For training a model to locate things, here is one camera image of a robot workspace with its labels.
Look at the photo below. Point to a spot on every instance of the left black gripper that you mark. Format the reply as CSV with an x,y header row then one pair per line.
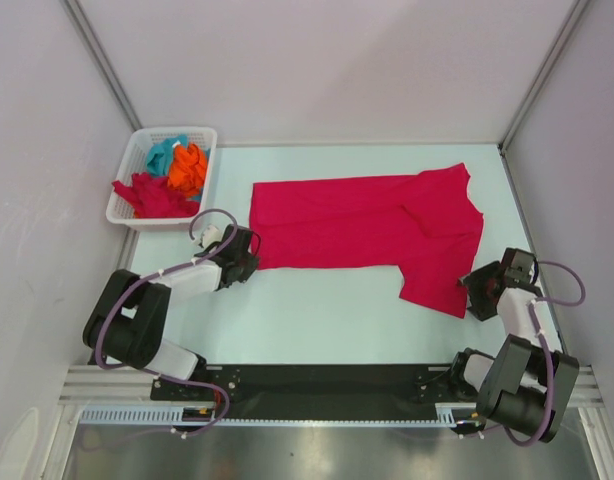
x,y
252,263

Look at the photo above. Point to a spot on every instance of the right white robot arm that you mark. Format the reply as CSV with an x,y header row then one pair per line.
x,y
526,387

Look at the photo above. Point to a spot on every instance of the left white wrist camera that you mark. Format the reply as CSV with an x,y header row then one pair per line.
x,y
210,235

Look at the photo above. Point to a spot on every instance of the orange t shirt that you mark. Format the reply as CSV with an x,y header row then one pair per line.
x,y
188,170

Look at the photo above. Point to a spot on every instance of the slotted cable duct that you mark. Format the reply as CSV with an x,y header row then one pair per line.
x,y
442,417

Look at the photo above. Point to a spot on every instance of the aluminium frame post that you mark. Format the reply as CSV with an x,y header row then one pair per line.
x,y
98,55
555,52

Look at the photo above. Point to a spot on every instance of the teal t shirt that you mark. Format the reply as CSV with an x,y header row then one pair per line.
x,y
161,155

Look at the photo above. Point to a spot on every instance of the left aluminium frame post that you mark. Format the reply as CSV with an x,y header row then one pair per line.
x,y
98,55

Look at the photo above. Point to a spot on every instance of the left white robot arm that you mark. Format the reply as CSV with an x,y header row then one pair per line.
x,y
127,324

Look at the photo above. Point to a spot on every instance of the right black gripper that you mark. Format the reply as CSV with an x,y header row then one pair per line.
x,y
473,280

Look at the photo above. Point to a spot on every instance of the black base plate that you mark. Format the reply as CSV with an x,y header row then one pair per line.
x,y
337,393

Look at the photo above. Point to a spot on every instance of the white plastic laundry basket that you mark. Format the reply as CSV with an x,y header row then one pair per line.
x,y
134,161

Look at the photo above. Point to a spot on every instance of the red t shirt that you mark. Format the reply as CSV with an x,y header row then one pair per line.
x,y
152,198
424,224

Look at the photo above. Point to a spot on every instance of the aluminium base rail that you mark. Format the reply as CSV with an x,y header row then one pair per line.
x,y
89,385

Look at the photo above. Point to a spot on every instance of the right aluminium frame post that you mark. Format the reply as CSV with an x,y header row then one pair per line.
x,y
555,52

